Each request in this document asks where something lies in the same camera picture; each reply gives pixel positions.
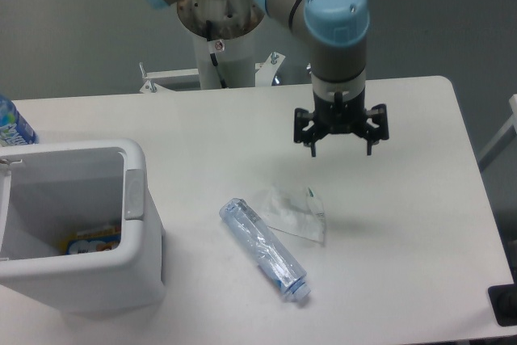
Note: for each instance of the black clamp at table edge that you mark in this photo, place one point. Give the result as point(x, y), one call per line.
point(503, 301)

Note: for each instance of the blue labelled water bottle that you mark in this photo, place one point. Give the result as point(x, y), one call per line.
point(15, 130)

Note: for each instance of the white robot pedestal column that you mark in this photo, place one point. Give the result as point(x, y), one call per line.
point(222, 33)

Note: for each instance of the clear plastic wrapper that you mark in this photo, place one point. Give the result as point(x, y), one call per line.
point(297, 211)

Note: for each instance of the crushed clear plastic bottle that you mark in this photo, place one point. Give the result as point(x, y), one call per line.
point(269, 253)

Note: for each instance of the white plastic trash can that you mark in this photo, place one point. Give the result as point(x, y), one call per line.
point(50, 191)

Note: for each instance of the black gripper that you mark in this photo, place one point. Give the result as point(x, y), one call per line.
point(340, 117)

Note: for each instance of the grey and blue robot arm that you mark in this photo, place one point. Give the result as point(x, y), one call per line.
point(334, 31)

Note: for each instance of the white frame at right edge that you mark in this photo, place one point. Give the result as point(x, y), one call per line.
point(500, 140)

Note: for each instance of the colourful snack package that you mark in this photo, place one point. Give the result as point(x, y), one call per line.
point(99, 239)

